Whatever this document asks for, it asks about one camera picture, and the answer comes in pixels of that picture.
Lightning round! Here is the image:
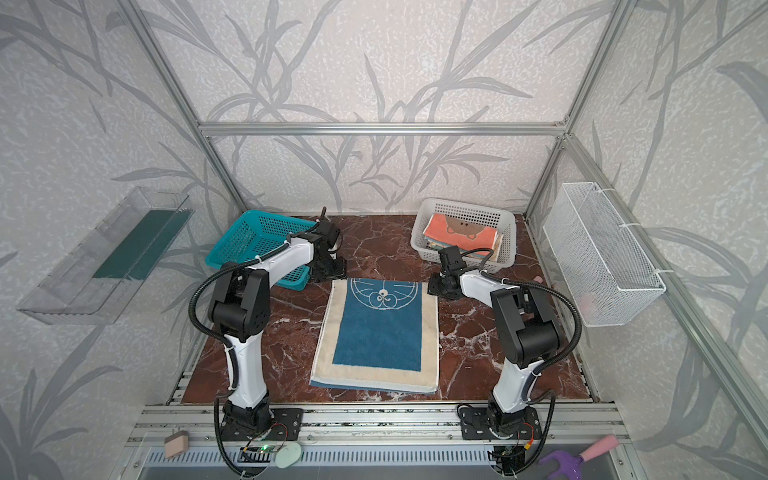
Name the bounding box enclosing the brown red bear towel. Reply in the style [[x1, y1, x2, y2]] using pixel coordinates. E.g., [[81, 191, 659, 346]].
[[423, 213, 504, 238]]

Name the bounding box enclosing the teal plastic basket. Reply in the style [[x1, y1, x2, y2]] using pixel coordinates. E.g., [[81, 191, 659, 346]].
[[205, 210, 314, 270]]

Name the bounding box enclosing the white plastic basket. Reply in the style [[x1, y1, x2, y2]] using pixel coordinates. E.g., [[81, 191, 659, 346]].
[[411, 198, 517, 273]]

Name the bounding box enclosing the blue cream Doraemon towel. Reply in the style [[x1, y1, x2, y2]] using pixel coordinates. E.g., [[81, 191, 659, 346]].
[[310, 278, 440, 394]]

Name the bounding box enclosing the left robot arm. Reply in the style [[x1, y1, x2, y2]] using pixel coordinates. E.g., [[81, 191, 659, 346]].
[[188, 211, 346, 431]]

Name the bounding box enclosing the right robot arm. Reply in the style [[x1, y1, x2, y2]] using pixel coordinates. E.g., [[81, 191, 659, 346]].
[[428, 246, 583, 432]]

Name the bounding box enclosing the pale green oval pad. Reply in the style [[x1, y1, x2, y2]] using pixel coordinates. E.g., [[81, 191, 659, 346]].
[[274, 442, 303, 469]]

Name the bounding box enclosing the brown sponge block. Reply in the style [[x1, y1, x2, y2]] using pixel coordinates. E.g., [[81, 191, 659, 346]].
[[164, 431, 189, 459]]

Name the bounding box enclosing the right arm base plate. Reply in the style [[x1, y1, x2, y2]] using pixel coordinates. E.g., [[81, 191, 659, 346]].
[[456, 404, 542, 443]]

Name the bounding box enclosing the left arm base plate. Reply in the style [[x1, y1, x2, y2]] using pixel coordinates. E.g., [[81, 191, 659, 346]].
[[219, 405, 304, 442]]

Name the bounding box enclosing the white wire mesh basket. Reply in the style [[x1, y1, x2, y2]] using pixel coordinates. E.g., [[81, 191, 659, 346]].
[[543, 182, 666, 328]]

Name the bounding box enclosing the clear acrylic wall shelf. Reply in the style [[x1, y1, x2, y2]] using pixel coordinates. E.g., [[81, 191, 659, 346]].
[[17, 187, 194, 325]]

